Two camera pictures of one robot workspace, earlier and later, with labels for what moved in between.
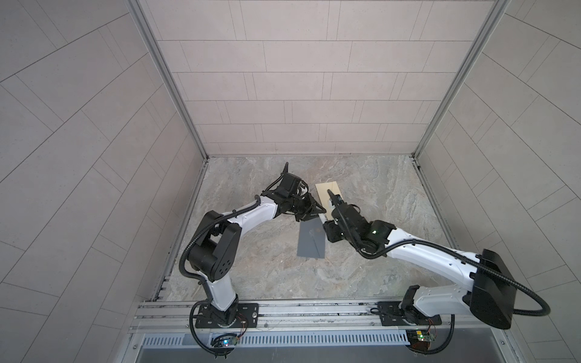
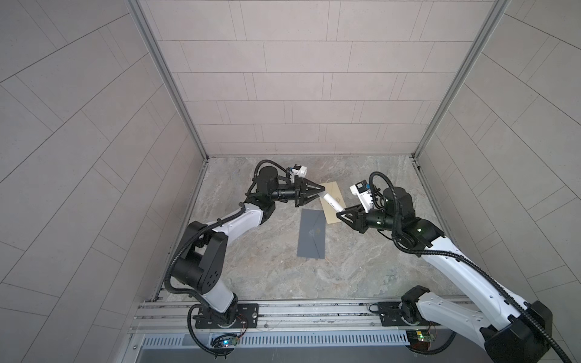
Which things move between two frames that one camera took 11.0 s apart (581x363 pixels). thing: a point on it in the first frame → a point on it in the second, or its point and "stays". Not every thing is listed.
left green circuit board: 224,341 stays
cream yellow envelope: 324,197 stays
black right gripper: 327,227 → 358,215
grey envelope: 311,239 stays
